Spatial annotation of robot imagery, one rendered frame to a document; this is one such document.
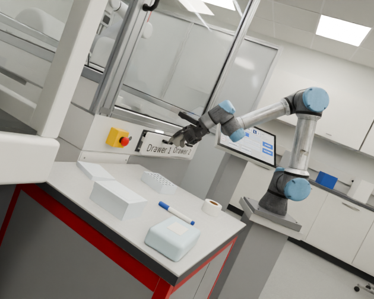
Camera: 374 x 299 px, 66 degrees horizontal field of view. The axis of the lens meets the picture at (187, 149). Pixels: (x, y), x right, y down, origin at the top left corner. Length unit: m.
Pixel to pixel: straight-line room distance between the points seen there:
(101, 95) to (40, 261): 0.57
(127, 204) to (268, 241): 0.98
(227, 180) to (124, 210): 1.59
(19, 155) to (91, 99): 0.53
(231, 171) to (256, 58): 1.34
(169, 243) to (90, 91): 0.68
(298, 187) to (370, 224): 3.10
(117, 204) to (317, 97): 1.01
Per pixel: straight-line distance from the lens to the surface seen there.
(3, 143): 0.63
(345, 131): 4.70
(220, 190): 2.28
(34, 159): 0.69
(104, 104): 1.12
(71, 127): 1.18
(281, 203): 1.58
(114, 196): 0.78
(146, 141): 1.35
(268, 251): 1.61
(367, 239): 4.52
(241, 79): 3.10
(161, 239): 0.68
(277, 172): 1.58
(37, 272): 0.95
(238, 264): 1.61
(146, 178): 1.15
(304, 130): 1.44
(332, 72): 5.18
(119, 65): 1.12
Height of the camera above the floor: 1.07
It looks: 6 degrees down
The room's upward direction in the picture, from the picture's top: 23 degrees clockwise
